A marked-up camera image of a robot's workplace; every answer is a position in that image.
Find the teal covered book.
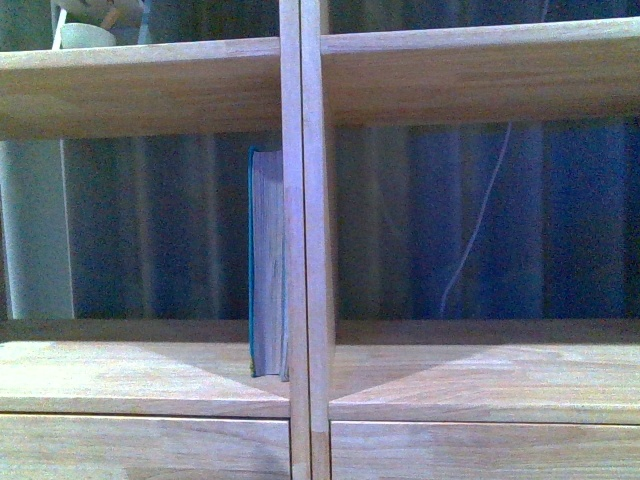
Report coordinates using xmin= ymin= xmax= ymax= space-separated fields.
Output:
xmin=248 ymin=148 xmax=289 ymax=382

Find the dark blue curtain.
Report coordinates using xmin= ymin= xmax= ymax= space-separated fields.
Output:
xmin=62 ymin=0 xmax=640 ymax=321

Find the wooden bookshelf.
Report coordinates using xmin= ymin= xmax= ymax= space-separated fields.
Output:
xmin=1 ymin=1 xmax=639 ymax=479

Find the pale green bowl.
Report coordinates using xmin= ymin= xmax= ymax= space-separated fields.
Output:
xmin=60 ymin=23 xmax=117 ymax=49

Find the thin grey cable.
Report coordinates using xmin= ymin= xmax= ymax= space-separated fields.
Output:
xmin=439 ymin=119 xmax=515 ymax=317

